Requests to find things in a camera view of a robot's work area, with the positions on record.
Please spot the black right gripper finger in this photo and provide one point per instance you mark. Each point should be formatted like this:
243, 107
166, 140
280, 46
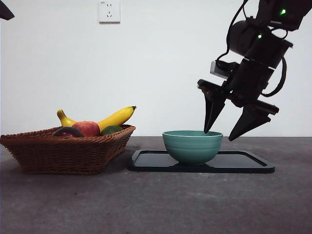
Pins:
214, 107
251, 122

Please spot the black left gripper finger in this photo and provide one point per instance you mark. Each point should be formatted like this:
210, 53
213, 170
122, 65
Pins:
6, 13

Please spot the teal ribbed bowl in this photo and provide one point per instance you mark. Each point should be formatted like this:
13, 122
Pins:
192, 151

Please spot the dark purple plum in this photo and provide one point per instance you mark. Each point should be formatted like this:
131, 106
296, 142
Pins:
67, 132

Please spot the black rectangular tray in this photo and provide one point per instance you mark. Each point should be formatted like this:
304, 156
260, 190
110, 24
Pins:
151, 162

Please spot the yellow banana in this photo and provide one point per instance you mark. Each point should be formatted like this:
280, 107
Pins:
117, 117

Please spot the green avocado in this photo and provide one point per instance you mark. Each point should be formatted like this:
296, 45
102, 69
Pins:
111, 130

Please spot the red yellow apple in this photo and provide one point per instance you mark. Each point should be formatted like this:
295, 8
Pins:
89, 128

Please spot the brown wicker basket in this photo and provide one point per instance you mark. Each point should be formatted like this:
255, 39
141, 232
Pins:
63, 156

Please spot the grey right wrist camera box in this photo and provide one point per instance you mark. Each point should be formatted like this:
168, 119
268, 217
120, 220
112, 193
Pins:
214, 68

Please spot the white wall socket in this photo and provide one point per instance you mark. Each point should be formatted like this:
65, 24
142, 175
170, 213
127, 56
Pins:
109, 12

